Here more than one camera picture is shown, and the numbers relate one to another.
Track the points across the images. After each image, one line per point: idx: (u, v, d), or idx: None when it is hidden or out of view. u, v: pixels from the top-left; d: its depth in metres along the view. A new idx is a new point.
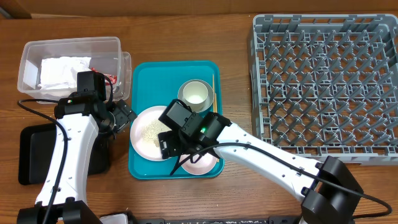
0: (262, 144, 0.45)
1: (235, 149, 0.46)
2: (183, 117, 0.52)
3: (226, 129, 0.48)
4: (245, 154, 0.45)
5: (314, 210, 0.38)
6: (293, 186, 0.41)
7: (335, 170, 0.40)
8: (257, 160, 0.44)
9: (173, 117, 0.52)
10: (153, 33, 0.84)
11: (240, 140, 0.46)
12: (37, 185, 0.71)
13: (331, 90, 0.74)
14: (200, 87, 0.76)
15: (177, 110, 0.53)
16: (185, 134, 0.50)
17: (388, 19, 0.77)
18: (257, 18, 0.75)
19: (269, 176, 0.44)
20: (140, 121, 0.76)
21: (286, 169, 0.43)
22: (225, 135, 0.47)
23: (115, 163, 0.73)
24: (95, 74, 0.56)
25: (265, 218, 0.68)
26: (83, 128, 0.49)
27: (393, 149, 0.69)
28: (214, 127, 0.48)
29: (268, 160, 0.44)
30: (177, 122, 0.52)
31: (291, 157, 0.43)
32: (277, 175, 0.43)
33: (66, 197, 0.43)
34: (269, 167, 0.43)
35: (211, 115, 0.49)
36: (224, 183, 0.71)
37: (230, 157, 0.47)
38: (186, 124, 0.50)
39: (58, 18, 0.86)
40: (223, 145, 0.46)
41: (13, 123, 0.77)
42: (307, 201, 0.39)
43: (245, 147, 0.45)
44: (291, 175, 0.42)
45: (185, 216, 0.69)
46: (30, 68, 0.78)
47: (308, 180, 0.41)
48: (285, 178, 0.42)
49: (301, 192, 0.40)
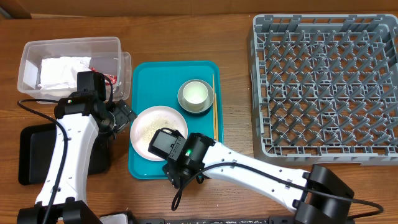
0: (248, 161, 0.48)
1: (222, 169, 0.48)
2: (168, 144, 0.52)
3: (209, 149, 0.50)
4: (233, 172, 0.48)
5: (307, 222, 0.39)
6: (285, 200, 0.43)
7: (322, 178, 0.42)
8: (245, 178, 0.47)
9: (160, 145, 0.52)
10: (153, 33, 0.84)
11: (226, 158, 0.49)
12: (37, 185, 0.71)
13: (331, 90, 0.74)
14: (200, 86, 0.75)
15: (163, 137, 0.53)
16: (173, 162, 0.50)
17: (388, 19, 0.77)
18: (257, 18, 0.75)
19: (259, 191, 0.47)
20: (140, 121, 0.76)
21: (275, 183, 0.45)
22: (211, 156, 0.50)
23: (115, 163, 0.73)
24: (95, 74, 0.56)
25: (265, 218, 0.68)
26: (83, 129, 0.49)
27: (393, 149, 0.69)
28: (199, 148, 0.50)
29: (255, 177, 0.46)
30: (164, 149, 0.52)
31: (278, 170, 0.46)
32: (267, 190, 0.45)
33: (66, 197, 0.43)
34: (259, 183, 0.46)
35: (193, 137, 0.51)
36: (224, 183, 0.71)
37: (219, 177, 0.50)
38: (173, 151, 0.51)
39: (58, 18, 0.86)
40: (211, 167, 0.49)
41: (13, 123, 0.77)
42: (299, 214, 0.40)
43: (231, 166, 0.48)
44: (281, 188, 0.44)
45: (185, 216, 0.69)
46: (30, 68, 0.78)
47: (298, 191, 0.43)
48: (275, 193, 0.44)
49: (293, 205, 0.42)
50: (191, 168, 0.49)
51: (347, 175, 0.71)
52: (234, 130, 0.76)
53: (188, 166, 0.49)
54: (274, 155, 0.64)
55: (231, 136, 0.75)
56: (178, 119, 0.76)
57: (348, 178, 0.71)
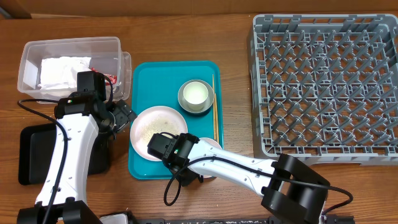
0: (227, 154, 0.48)
1: (204, 163, 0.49)
2: (163, 145, 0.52)
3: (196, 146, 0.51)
4: (213, 165, 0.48)
5: (273, 206, 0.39)
6: (255, 189, 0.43)
7: (290, 167, 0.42)
8: (222, 170, 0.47)
9: (155, 146, 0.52)
10: (153, 33, 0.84)
11: (207, 154, 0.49)
12: (37, 185, 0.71)
13: (331, 90, 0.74)
14: (201, 86, 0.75)
15: (159, 139, 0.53)
16: (163, 160, 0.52)
17: (388, 19, 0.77)
18: (257, 18, 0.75)
19: (236, 182, 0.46)
20: (140, 122, 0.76)
21: (247, 172, 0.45)
22: (194, 153, 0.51)
23: (115, 163, 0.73)
24: (95, 74, 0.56)
25: (265, 218, 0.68)
26: (83, 128, 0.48)
27: (393, 149, 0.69)
28: (186, 147, 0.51)
29: (232, 168, 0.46)
30: (158, 150, 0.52)
31: (250, 160, 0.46)
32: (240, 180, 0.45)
33: (66, 197, 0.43)
34: (234, 175, 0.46)
35: (182, 136, 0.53)
36: (224, 183, 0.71)
37: (202, 170, 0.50)
38: (166, 151, 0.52)
39: (58, 18, 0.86)
40: (192, 162, 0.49)
41: (13, 123, 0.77)
42: (266, 200, 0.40)
43: (211, 160, 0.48)
44: (252, 177, 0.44)
45: (185, 216, 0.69)
46: (30, 68, 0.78)
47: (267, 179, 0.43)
48: (247, 182, 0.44)
49: (262, 191, 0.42)
50: (180, 165, 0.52)
51: (347, 175, 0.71)
52: (234, 130, 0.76)
53: (177, 163, 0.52)
54: (274, 155, 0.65)
55: (232, 136, 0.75)
56: (178, 119, 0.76)
57: (348, 178, 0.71)
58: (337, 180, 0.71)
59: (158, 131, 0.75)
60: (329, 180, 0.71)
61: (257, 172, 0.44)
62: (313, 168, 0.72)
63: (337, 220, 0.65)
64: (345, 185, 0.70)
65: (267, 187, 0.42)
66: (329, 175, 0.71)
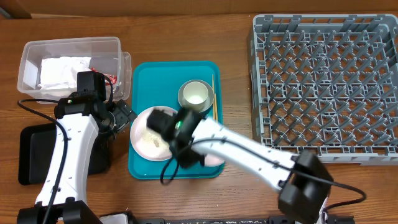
0: (239, 138, 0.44)
1: (211, 144, 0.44)
2: (161, 119, 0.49)
3: (201, 124, 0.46)
4: (222, 148, 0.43)
5: (290, 202, 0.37)
6: (270, 181, 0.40)
7: (308, 162, 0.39)
8: (234, 155, 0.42)
9: (155, 121, 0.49)
10: (153, 33, 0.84)
11: (216, 134, 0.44)
12: (37, 185, 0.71)
13: (331, 90, 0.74)
14: (203, 89, 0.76)
15: (158, 114, 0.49)
16: (162, 135, 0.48)
17: (388, 19, 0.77)
18: (257, 18, 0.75)
19: (245, 170, 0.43)
20: (140, 122, 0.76)
21: (262, 162, 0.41)
22: (201, 132, 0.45)
23: (115, 163, 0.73)
24: (95, 74, 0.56)
25: (265, 218, 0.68)
26: (83, 129, 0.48)
27: (393, 149, 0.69)
28: (186, 123, 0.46)
29: (246, 155, 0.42)
30: (157, 125, 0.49)
31: (267, 150, 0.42)
32: (254, 169, 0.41)
33: (66, 197, 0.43)
34: (247, 162, 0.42)
35: (185, 110, 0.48)
36: (224, 183, 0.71)
37: (207, 151, 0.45)
38: (165, 125, 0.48)
39: (59, 18, 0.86)
40: (199, 142, 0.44)
41: (13, 123, 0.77)
42: (283, 194, 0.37)
43: (221, 142, 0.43)
44: (267, 168, 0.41)
45: (185, 216, 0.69)
46: (30, 68, 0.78)
47: (285, 173, 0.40)
48: (262, 172, 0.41)
49: (278, 185, 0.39)
50: (177, 142, 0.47)
51: (347, 175, 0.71)
52: (234, 130, 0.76)
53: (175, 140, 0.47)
54: None
55: None
56: None
57: (349, 178, 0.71)
58: (337, 180, 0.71)
59: None
60: None
61: (275, 163, 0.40)
62: None
63: (336, 220, 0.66)
64: (345, 185, 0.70)
65: (285, 181, 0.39)
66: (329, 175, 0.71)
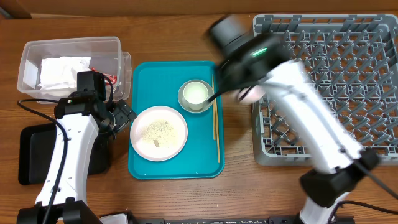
0: (319, 103, 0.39)
1: (285, 93, 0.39)
2: (236, 32, 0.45)
3: (285, 64, 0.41)
4: (296, 104, 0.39)
5: (337, 187, 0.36)
6: (328, 161, 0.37)
7: (370, 161, 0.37)
8: (305, 115, 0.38)
9: (219, 31, 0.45)
10: (153, 33, 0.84)
11: (295, 86, 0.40)
12: (37, 185, 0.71)
13: (331, 89, 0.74)
14: (204, 90, 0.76)
15: (228, 25, 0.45)
16: (227, 51, 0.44)
17: (388, 19, 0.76)
18: (257, 18, 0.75)
19: (305, 134, 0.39)
20: (140, 122, 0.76)
21: (330, 139, 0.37)
22: (281, 77, 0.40)
23: (115, 163, 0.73)
24: (95, 74, 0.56)
25: (265, 218, 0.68)
26: (83, 129, 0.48)
27: (393, 149, 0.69)
28: (265, 60, 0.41)
29: (316, 122, 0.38)
30: (225, 37, 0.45)
31: (342, 131, 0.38)
32: (316, 142, 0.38)
33: (66, 197, 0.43)
34: (314, 130, 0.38)
35: (276, 44, 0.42)
36: (224, 183, 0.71)
37: (272, 96, 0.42)
38: (236, 43, 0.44)
39: (59, 18, 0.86)
40: (273, 86, 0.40)
41: (13, 123, 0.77)
42: (332, 180, 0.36)
43: (298, 97, 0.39)
44: (332, 147, 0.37)
45: (185, 216, 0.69)
46: (30, 68, 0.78)
47: (347, 161, 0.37)
48: (322, 147, 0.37)
49: (333, 168, 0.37)
50: (240, 75, 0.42)
51: None
52: (234, 130, 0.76)
53: (242, 74, 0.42)
54: (274, 155, 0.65)
55: (231, 136, 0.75)
56: (178, 119, 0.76)
57: None
58: None
59: (158, 130, 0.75)
60: None
61: (342, 148, 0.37)
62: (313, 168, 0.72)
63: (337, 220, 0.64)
64: None
65: (342, 168, 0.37)
66: None
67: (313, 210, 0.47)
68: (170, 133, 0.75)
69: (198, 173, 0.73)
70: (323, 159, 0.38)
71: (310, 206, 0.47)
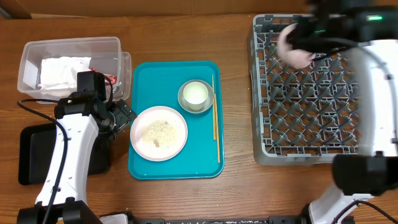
0: None
1: (373, 63, 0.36)
2: None
3: (390, 41, 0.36)
4: (377, 78, 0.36)
5: (370, 170, 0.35)
6: (374, 142, 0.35)
7: None
8: (382, 94, 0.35)
9: None
10: (153, 33, 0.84)
11: (390, 62, 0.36)
12: (37, 185, 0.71)
13: (331, 90, 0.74)
14: (204, 89, 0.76)
15: None
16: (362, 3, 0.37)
17: None
18: (257, 18, 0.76)
19: (365, 111, 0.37)
20: (140, 122, 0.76)
21: (390, 126, 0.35)
22: (383, 44, 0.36)
23: (115, 163, 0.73)
24: (95, 74, 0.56)
25: (265, 218, 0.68)
26: (83, 128, 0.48)
27: None
28: (377, 28, 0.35)
29: (388, 101, 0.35)
30: None
31: None
32: (375, 123, 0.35)
33: (66, 197, 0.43)
34: (381, 110, 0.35)
35: None
36: (224, 183, 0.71)
37: (359, 61, 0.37)
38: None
39: (59, 18, 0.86)
40: (365, 49, 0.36)
41: (13, 123, 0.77)
42: (370, 160, 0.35)
43: (385, 73, 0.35)
44: (387, 134, 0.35)
45: (185, 216, 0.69)
46: (30, 68, 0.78)
47: (394, 153, 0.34)
48: (377, 127, 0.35)
49: (375, 151, 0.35)
50: (349, 32, 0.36)
51: None
52: (234, 130, 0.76)
53: (326, 28, 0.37)
54: (273, 155, 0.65)
55: (232, 136, 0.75)
56: (178, 119, 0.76)
57: None
58: None
59: (158, 130, 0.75)
60: (329, 180, 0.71)
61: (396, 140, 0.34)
62: (313, 168, 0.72)
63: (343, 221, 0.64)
64: None
65: (386, 156, 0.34)
66: (329, 175, 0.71)
67: (328, 202, 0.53)
68: (170, 133, 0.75)
69: (198, 173, 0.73)
70: (372, 138, 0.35)
71: (328, 197, 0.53)
